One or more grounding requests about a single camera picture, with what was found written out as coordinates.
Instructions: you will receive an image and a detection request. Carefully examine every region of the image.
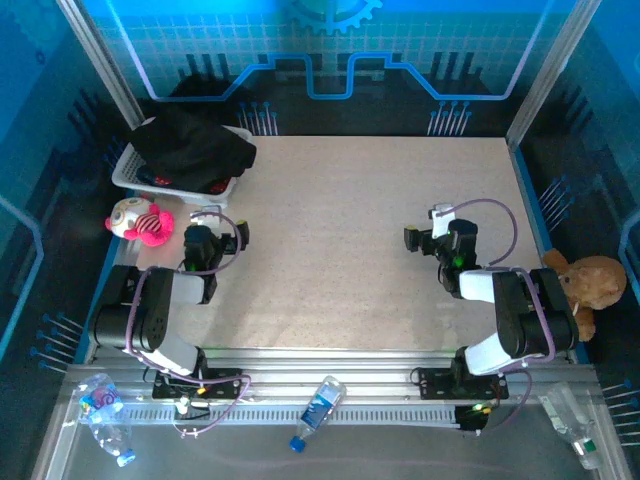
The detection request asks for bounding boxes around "brown plush bear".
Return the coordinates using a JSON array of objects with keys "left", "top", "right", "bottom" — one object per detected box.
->
[{"left": 542, "top": 248, "right": 629, "bottom": 342}]

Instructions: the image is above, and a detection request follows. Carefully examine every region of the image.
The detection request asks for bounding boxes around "slotted grey cable duct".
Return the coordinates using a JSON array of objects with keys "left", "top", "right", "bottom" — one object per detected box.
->
[{"left": 122, "top": 402, "right": 461, "bottom": 427}]

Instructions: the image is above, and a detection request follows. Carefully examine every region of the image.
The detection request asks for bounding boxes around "plastic bottle colourful label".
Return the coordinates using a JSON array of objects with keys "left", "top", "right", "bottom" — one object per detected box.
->
[{"left": 74, "top": 372, "right": 137, "bottom": 469}]

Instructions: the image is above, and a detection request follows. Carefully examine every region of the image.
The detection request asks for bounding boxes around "aluminium frame rail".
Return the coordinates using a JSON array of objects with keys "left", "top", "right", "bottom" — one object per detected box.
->
[{"left": 64, "top": 347, "right": 601, "bottom": 426}]

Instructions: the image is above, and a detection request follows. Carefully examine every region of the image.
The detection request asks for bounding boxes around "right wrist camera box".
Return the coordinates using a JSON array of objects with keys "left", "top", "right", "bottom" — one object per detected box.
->
[{"left": 428, "top": 202, "right": 455, "bottom": 239}]

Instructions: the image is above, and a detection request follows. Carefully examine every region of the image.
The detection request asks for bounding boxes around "black electronics box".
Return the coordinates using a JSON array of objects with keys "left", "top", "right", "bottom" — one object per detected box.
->
[{"left": 454, "top": 403, "right": 490, "bottom": 432}]

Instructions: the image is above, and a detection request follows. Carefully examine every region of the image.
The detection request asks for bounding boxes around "white plastic mesh basket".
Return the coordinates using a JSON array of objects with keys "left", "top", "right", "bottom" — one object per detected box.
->
[{"left": 110, "top": 117, "right": 254, "bottom": 209}]

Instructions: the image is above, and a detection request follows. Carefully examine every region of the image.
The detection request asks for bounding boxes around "pink striped plush toy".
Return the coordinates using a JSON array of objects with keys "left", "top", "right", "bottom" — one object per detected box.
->
[{"left": 103, "top": 196, "right": 175, "bottom": 248}]

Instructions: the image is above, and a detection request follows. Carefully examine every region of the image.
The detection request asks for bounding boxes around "plastic bottle blue label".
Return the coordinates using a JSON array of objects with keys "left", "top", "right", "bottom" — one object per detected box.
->
[{"left": 288, "top": 374, "right": 348, "bottom": 454}]

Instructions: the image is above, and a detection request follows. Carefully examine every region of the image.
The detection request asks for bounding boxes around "aluminium frame post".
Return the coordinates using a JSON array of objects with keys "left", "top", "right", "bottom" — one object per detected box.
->
[
  {"left": 54, "top": 0, "right": 146, "bottom": 131},
  {"left": 504, "top": 0, "right": 604, "bottom": 151}
]

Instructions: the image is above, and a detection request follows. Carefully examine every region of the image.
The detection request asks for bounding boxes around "clear bottle green cap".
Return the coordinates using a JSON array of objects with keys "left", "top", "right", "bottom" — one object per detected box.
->
[{"left": 542, "top": 382, "right": 604, "bottom": 471}]

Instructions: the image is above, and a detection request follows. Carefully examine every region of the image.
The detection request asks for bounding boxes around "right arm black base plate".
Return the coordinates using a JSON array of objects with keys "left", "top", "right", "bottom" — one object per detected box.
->
[{"left": 412, "top": 367, "right": 510, "bottom": 401}]

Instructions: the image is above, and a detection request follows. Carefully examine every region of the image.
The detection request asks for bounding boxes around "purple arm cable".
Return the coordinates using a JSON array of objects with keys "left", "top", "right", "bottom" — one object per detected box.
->
[
  {"left": 439, "top": 198, "right": 557, "bottom": 436},
  {"left": 124, "top": 209, "right": 251, "bottom": 439}
]

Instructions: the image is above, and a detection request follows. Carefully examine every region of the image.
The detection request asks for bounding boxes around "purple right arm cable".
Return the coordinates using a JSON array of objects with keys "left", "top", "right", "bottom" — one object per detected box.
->
[{"left": 439, "top": 198, "right": 557, "bottom": 436}]

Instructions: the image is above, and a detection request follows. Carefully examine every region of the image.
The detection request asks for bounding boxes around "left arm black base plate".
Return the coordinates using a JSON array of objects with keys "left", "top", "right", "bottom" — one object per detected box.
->
[{"left": 151, "top": 367, "right": 245, "bottom": 401}]

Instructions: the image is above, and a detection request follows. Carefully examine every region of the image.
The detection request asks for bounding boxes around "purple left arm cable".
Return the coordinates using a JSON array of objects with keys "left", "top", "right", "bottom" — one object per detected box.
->
[{"left": 124, "top": 209, "right": 251, "bottom": 439}]

